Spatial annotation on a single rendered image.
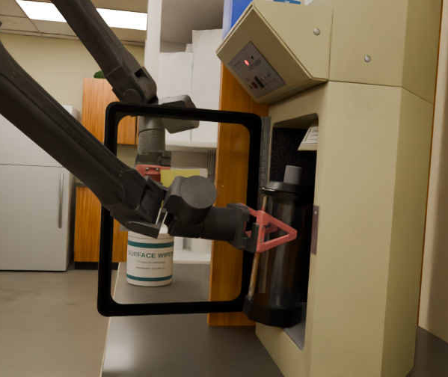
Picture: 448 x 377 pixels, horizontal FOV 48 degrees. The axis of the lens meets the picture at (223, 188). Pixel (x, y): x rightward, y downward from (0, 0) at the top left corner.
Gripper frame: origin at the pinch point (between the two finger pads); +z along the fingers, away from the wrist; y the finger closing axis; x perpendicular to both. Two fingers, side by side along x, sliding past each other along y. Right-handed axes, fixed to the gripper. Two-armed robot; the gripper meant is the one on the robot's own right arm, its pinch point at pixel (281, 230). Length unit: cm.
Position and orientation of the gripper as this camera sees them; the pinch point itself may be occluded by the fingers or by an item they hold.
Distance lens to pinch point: 87.9
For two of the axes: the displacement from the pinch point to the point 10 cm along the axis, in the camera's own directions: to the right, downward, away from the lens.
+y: -2.4, -0.7, 9.7
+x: -1.3, 9.9, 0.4
